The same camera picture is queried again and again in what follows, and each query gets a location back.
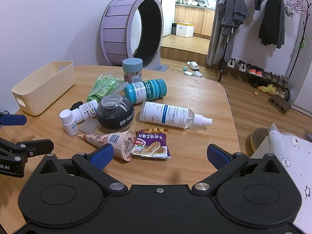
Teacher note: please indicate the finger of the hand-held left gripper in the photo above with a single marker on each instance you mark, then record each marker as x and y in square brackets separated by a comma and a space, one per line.
[14, 120]
[36, 147]

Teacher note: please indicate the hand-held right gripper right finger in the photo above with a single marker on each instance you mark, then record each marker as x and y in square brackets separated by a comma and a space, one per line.
[218, 158]

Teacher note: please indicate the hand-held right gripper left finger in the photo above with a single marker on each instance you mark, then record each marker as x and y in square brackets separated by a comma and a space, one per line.
[101, 156]

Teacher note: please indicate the ice cream cone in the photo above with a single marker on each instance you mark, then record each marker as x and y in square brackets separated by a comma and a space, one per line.
[121, 141]

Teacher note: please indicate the translucent small plastic box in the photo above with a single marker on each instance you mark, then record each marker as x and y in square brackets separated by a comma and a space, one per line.
[89, 128]

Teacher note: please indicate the small white pill bottle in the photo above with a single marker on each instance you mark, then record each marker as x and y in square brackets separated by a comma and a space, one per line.
[68, 124]

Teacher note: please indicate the white bottle with coloured label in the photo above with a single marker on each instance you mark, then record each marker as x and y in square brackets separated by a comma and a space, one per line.
[85, 111]

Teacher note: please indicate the cream plastic storage basket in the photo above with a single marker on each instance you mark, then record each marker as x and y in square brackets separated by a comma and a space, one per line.
[48, 82]

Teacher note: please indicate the purple peanut snack packet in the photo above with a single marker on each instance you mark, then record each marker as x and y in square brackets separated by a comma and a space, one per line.
[151, 143]

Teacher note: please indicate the clear bag of green sachets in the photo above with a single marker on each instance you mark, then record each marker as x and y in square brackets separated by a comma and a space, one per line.
[102, 90]

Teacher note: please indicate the clear spray bottle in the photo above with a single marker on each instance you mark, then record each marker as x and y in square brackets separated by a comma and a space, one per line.
[165, 114]

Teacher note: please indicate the teal-capped supplement bottle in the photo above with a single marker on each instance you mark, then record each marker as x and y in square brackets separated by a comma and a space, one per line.
[143, 90]

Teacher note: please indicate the blue-lidded cotton swab jar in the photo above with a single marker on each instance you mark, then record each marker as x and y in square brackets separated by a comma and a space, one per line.
[132, 64]

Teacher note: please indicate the round cork scratcher board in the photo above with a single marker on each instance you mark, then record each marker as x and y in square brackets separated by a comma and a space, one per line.
[258, 139]

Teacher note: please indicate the white printed bed sheet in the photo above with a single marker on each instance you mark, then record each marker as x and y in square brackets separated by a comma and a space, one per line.
[287, 151]

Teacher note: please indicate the brown cat scratcher block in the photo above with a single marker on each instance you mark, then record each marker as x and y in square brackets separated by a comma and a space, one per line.
[280, 103]

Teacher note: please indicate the yellow duck toy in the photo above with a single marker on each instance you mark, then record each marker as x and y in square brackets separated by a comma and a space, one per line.
[268, 89]

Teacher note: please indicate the pair of white slippers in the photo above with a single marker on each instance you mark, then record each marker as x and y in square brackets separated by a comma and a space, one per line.
[195, 74]

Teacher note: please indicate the row of shoes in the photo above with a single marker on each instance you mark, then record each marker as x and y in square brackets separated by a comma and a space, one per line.
[258, 72]

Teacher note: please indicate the black metal clothes rack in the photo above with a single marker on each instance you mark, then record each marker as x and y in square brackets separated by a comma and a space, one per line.
[220, 63]

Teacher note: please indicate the white slipper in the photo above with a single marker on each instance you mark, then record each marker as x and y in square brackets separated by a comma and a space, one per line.
[193, 65]

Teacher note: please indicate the white wardrobe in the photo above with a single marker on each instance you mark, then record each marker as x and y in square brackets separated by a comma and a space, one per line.
[303, 95]

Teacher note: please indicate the purple cat exercise wheel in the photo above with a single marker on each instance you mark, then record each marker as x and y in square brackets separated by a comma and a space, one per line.
[114, 36]

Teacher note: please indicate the white foam box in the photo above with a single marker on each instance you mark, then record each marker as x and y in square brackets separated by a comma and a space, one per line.
[184, 29]

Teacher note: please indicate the black trash bin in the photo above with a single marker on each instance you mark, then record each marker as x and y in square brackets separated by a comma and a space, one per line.
[173, 28]

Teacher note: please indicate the wooden kitchen cabinet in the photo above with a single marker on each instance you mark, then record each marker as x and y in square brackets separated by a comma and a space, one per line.
[204, 19]

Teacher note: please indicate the green hanging item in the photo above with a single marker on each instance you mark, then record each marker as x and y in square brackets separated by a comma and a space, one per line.
[301, 42]

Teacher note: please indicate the black hanging jacket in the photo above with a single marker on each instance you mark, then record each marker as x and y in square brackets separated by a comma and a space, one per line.
[270, 22]

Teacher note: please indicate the grey hanging clothes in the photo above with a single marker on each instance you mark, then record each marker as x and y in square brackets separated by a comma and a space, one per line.
[234, 12]

